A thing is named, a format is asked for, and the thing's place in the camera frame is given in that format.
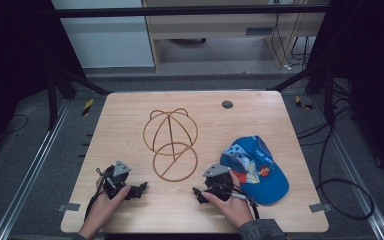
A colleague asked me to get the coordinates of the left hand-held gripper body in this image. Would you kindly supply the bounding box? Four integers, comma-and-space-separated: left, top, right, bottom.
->
96, 160, 138, 200

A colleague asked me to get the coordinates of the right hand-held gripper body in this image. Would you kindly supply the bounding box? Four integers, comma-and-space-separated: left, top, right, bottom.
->
202, 162, 235, 203

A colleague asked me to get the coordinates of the blue baseball cap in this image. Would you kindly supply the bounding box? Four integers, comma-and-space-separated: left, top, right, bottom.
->
219, 134, 290, 206

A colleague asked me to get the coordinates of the person's right hand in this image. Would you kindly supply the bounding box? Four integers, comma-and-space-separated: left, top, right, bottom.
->
201, 169, 255, 230

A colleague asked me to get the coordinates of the person's left hand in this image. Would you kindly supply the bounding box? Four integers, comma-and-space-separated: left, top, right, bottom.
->
84, 185, 132, 232

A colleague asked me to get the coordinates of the yellow black floor tape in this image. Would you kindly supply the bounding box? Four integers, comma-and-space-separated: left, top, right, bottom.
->
294, 95, 315, 111
81, 98, 95, 117

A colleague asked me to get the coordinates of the white cabinet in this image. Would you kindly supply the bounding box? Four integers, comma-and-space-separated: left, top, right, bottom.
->
50, 0, 156, 70

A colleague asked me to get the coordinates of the black curtain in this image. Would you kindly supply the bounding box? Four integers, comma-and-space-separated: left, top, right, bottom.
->
307, 0, 384, 186
0, 0, 88, 163

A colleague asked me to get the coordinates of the beige wooden desk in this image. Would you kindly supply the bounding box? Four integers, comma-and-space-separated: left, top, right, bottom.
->
141, 0, 332, 73

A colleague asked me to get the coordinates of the black metal crossbar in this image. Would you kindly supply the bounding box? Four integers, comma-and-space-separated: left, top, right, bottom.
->
50, 4, 332, 19

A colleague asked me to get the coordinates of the left hand-held gripper cable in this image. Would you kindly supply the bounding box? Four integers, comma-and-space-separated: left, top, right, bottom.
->
83, 167, 108, 222

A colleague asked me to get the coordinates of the hand-held gripper cable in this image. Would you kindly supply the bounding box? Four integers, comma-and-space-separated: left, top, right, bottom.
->
83, 167, 108, 222
226, 191, 261, 221

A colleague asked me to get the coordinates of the right hand-held gripper cable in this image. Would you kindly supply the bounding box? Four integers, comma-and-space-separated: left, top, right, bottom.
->
226, 191, 261, 221

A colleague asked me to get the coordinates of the grey table corner bracket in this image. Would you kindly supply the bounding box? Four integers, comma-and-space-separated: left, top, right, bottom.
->
308, 202, 333, 214
57, 202, 81, 213

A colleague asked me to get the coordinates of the copper wire hat stand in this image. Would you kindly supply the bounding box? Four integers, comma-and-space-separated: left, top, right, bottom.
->
142, 107, 200, 183

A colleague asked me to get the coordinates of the aluminium floor rail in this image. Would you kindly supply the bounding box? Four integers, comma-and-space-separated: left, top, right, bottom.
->
0, 99, 72, 240
309, 95, 384, 240

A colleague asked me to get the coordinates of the black metal frame stand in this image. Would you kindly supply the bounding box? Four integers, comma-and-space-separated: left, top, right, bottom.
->
45, 61, 114, 132
265, 62, 337, 127

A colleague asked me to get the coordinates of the black floor cable loop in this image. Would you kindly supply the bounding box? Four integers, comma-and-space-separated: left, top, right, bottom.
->
295, 85, 376, 222

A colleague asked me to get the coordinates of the thin black floor cable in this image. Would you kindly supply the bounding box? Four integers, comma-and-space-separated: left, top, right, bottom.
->
0, 113, 30, 137

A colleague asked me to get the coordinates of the bundle of hanging cables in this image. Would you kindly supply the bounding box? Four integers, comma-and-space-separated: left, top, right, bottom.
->
269, 12, 312, 72

